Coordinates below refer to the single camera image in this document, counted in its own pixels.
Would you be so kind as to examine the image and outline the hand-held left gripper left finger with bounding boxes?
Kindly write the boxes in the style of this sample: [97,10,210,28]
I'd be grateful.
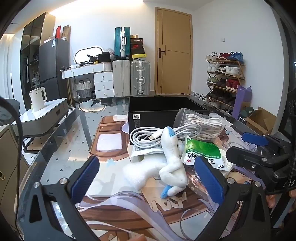
[17,155,100,241]

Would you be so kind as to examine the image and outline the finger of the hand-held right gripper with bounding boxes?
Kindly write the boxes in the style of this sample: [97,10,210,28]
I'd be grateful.
[225,146,290,177]
[241,132,289,153]

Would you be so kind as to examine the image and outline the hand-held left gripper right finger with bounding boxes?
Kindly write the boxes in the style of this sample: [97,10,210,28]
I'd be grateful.
[194,155,272,241]

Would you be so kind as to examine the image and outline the white blue plush toy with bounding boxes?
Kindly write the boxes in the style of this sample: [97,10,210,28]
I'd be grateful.
[122,126,188,199]

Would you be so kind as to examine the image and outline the bagged white cloth bundle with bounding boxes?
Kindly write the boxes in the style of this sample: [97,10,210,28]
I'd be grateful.
[173,108,226,142]

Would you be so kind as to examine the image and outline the black cardboard box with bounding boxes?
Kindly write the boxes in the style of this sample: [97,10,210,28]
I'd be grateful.
[128,96,210,135]

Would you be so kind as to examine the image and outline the person's right hand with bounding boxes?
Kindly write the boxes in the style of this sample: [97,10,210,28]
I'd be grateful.
[265,193,279,210]

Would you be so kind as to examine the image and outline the open cardboard box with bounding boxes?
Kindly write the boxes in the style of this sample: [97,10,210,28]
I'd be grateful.
[243,107,277,135]

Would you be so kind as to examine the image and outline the green white packet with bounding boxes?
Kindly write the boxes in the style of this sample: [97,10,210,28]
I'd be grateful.
[181,136,232,171]

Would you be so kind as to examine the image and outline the purple bag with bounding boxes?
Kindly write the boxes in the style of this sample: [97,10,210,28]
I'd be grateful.
[231,85,252,118]

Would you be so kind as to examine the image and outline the printed desk mat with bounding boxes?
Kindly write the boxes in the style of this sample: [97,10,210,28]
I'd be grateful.
[79,115,273,241]

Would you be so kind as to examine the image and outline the white foil packet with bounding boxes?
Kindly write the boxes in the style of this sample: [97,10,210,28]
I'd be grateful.
[128,145,164,163]

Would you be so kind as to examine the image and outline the wooden shoe rack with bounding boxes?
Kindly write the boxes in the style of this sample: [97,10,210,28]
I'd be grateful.
[206,52,245,112]

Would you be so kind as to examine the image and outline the pair of white sneakers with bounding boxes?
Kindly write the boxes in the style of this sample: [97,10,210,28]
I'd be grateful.
[191,91,208,101]

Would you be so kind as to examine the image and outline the white round rug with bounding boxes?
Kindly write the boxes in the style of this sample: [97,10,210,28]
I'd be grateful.
[79,98,105,113]

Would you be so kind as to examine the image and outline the rows of shoes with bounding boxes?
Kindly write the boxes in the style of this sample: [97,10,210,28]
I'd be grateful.
[206,51,244,109]

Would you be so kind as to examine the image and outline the grey side table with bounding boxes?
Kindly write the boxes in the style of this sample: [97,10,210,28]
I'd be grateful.
[10,97,70,153]

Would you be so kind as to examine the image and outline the beige cabinet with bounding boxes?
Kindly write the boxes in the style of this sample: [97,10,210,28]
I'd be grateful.
[0,125,30,220]

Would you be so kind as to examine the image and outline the wicker basket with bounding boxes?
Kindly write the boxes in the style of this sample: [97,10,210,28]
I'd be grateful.
[75,78,93,99]

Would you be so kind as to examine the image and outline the white electric kettle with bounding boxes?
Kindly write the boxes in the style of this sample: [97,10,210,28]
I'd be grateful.
[29,86,47,112]

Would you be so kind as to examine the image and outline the white drawer unit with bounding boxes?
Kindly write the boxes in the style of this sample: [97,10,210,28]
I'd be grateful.
[94,71,114,99]

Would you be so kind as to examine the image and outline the white suitcase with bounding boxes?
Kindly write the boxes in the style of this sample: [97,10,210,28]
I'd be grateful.
[112,60,131,97]

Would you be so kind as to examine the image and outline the white vanity desk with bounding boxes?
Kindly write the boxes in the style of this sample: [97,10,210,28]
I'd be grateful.
[60,62,105,105]

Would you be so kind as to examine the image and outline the silver suitcase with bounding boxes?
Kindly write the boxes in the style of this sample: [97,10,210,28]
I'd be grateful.
[130,61,151,96]

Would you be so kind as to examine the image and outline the wooden door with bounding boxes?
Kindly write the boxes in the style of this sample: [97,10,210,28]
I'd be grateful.
[155,7,193,95]

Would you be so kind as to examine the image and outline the black fridge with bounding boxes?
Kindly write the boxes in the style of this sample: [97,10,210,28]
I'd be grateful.
[38,38,70,99]

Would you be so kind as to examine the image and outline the oval vanity mirror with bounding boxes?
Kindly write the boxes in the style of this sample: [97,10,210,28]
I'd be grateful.
[73,45,104,65]

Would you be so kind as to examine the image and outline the white curtain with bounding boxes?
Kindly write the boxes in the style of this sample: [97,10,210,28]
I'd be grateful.
[0,35,23,98]

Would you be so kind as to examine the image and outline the black red shoe box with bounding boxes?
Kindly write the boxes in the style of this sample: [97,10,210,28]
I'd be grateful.
[131,44,145,55]

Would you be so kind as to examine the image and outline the teal suitcase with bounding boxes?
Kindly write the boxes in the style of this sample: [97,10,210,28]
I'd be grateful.
[114,27,131,61]

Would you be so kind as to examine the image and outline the dark glass cabinet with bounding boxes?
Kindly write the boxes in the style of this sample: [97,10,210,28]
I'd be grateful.
[20,11,56,112]

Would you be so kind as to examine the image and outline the flat cardboard carton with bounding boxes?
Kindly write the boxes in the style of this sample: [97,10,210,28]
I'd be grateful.
[62,24,72,42]

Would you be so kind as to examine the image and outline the white charging cable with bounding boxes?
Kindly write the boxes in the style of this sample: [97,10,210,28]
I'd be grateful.
[129,124,204,149]

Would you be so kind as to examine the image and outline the black cable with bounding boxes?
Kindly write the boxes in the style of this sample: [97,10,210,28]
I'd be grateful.
[0,96,23,232]

